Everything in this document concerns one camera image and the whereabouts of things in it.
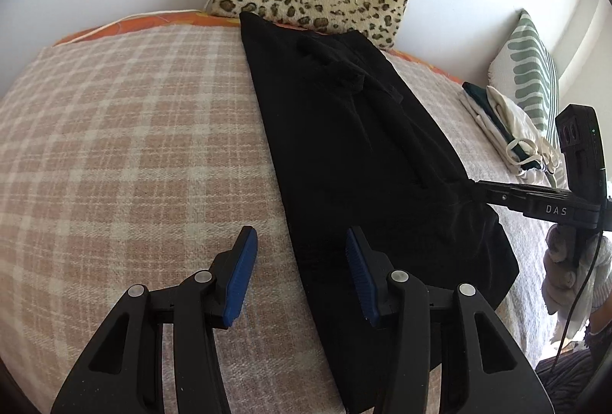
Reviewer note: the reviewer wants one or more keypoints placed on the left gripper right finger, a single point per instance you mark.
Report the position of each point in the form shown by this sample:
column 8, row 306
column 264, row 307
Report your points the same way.
column 483, row 368

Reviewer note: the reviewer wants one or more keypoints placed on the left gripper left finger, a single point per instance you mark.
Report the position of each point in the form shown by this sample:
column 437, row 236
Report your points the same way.
column 120, row 369

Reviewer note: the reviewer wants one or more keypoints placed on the black t-shirt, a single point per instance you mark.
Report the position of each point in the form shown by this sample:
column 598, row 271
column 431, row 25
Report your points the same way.
column 352, row 146

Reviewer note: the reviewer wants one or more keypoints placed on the right gloved hand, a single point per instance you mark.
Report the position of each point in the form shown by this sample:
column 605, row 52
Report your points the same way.
column 563, row 280

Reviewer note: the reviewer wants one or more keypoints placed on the white floral folded garment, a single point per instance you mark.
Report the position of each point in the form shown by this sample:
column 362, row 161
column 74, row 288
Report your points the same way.
column 525, row 151

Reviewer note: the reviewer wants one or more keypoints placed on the dark green folded garment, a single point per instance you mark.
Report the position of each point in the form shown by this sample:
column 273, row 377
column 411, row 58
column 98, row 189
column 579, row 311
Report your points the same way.
column 474, row 98

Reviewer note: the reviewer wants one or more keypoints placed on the cream folded garment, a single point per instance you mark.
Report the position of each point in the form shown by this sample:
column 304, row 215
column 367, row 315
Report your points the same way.
column 527, row 150

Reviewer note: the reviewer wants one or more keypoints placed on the green striped white pillow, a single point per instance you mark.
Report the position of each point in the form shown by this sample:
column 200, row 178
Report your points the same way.
column 525, row 71

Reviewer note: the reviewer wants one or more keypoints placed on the pink plaid blanket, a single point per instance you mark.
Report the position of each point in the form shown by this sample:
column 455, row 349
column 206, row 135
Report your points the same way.
column 135, row 159

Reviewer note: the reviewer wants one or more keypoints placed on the orange floral bed sheet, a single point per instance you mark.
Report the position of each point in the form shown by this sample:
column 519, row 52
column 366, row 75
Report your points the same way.
column 198, row 18

